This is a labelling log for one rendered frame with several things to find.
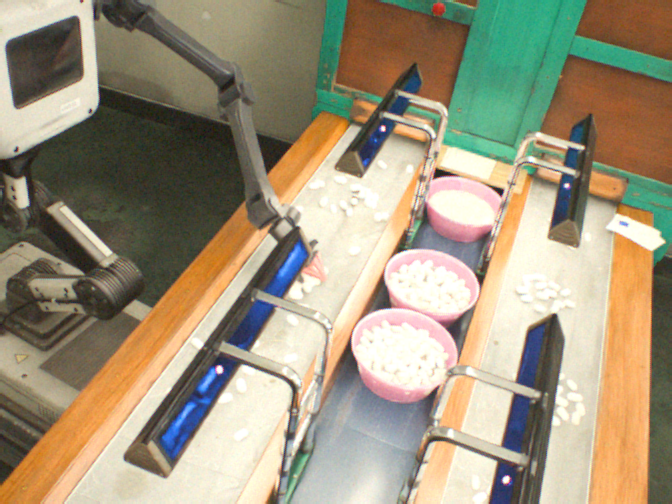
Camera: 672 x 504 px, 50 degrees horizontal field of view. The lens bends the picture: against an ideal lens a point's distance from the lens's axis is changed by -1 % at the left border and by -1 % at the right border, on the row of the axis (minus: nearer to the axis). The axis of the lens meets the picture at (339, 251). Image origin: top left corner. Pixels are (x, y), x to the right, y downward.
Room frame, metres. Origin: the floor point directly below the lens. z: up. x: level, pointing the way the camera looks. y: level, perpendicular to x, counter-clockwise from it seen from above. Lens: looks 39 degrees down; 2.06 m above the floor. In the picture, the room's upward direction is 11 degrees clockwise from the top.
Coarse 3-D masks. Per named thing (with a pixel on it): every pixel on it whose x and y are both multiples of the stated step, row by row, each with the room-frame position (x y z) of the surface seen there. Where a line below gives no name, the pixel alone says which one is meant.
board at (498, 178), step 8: (440, 152) 2.25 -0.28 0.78; (440, 160) 2.20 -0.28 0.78; (440, 168) 2.16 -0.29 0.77; (448, 168) 2.15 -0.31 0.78; (496, 168) 2.21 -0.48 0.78; (504, 168) 2.22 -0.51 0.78; (464, 176) 2.14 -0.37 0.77; (472, 176) 2.13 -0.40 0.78; (496, 176) 2.16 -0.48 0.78; (504, 176) 2.17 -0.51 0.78; (520, 176) 2.19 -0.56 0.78; (496, 184) 2.11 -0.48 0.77; (504, 184) 2.12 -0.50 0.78; (520, 184) 2.14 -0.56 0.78; (520, 192) 2.09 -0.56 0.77
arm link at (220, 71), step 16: (128, 0) 1.73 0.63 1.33; (144, 0) 1.76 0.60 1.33; (144, 16) 1.77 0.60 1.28; (160, 16) 1.81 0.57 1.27; (144, 32) 1.78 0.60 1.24; (160, 32) 1.78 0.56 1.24; (176, 32) 1.82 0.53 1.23; (176, 48) 1.81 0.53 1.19; (192, 48) 1.83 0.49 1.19; (192, 64) 1.84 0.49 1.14; (208, 64) 1.85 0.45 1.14; (224, 64) 1.90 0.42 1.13; (224, 80) 1.88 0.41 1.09; (240, 80) 1.88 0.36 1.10; (224, 96) 1.84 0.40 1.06
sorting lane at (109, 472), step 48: (336, 192) 1.94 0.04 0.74; (384, 192) 1.99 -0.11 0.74; (336, 240) 1.70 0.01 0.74; (240, 288) 1.42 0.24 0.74; (336, 288) 1.49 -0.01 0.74; (192, 336) 1.22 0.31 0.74; (288, 336) 1.28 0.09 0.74; (96, 480) 0.79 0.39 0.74; (144, 480) 0.81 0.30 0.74; (192, 480) 0.83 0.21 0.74; (240, 480) 0.85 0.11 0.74
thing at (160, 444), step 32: (288, 256) 1.16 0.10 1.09; (288, 288) 1.10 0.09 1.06; (224, 320) 0.95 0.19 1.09; (256, 320) 0.98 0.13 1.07; (192, 384) 0.78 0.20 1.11; (224, 384) 0.83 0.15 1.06; (160, 416) 0.70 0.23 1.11; (192, 416) 0.74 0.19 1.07; (128, 448) 0.66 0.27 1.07; (160, 448) 0.66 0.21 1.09
